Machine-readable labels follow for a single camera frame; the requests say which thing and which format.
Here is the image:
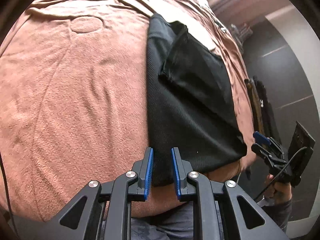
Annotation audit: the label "black garment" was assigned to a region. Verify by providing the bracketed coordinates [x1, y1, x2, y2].
[146, 14, 247, 186]

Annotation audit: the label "person's right hand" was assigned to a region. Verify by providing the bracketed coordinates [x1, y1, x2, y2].
[264, 174, 292, 205]

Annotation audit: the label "person's patterned grey trousers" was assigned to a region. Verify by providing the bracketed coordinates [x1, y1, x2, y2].
[131, 202, 194, 239]

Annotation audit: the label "brown bed sheet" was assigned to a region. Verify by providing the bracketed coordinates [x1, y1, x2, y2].
[1, 0, 255, 221]

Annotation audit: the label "right pink curtain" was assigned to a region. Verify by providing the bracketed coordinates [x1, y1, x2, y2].
[208, 0, 285, 25]

